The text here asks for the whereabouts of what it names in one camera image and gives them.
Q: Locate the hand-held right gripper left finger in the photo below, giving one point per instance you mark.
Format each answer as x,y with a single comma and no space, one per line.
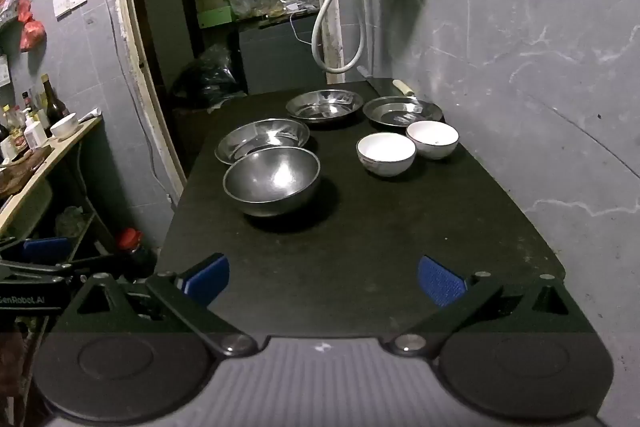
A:
209,278

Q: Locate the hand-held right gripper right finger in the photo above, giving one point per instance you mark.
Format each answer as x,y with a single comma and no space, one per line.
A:
440,283

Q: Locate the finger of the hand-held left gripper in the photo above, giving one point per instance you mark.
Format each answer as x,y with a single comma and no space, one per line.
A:
47,249

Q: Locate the deep stainless steel bowl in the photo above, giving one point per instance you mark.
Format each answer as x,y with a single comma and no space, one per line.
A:
271,179

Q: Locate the white bowl with red rim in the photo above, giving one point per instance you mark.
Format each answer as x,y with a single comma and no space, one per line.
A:
385,154

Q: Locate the white ceramic bowl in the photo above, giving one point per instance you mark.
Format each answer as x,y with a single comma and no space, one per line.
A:
432,140

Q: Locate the stainless steel plate with sticker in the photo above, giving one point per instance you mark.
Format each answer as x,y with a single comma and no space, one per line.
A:
402,112

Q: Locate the dark jar with red lid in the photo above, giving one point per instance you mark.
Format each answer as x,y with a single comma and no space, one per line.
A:
131,247

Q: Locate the wooden cutting board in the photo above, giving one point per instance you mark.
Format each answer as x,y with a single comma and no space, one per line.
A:
22,169

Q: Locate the wooden counter shelf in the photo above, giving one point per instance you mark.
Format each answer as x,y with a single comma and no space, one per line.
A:
47,157

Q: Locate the white pump bottle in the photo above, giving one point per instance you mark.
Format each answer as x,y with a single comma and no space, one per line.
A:
34,134

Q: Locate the sauce bottle with red label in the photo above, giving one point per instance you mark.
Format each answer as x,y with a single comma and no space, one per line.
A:
12,134

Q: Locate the small white bowl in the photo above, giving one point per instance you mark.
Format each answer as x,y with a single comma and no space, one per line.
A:
65,125

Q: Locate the white tube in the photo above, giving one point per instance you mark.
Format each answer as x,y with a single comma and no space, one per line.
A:
90,114

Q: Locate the dark glass bottle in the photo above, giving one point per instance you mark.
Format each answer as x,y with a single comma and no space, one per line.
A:
52,107

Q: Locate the black garbage bag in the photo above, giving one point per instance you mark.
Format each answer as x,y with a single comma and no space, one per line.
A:
210,77

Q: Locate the red plastic bag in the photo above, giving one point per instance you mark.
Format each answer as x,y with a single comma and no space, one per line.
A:
32,36
25,13

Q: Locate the dark grey cabinet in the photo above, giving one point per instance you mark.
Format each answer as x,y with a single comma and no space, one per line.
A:
280,57

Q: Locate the green box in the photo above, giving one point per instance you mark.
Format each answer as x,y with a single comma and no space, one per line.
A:
215,17

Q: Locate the paper wall label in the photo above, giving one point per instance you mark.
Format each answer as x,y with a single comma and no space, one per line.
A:
4,71

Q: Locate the white door frame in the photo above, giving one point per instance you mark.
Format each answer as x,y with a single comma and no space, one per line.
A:
137,57

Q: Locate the white wall socket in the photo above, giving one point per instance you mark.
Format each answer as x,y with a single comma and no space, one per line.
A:
70,0

